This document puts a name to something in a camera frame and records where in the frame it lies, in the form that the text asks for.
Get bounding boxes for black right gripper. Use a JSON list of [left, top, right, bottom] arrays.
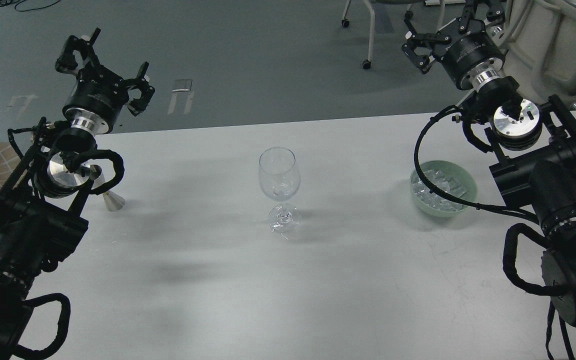
[[401, 0, 506, 91]]

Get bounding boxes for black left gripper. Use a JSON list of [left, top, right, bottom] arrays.
[[55, 27, 156, 134]]

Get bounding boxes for steel double jigger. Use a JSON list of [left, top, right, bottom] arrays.
[[90, 165, 126, 212]]

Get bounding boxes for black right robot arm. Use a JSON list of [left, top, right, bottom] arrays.
[[402, 0, 576, 360]]

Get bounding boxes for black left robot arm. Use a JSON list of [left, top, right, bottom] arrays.
[[0, 28, 155, 360]]

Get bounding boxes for pile of ice cubes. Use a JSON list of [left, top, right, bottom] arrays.
[[412, 169, 468, 211]]

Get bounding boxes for clear wine glass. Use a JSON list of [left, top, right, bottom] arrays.
[[258, 146, 302, 234]]

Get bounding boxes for white office chair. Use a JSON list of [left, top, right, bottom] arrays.
[[497, 0, 576, 107]]

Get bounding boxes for white rolling chair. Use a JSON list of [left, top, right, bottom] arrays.
[[357, 0, 465, 70]]

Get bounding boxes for green bowl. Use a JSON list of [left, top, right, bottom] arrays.
[[408, 160, 478, 218]]

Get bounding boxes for black floor cables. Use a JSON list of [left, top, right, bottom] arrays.
[[0, 0, 64, 22]]

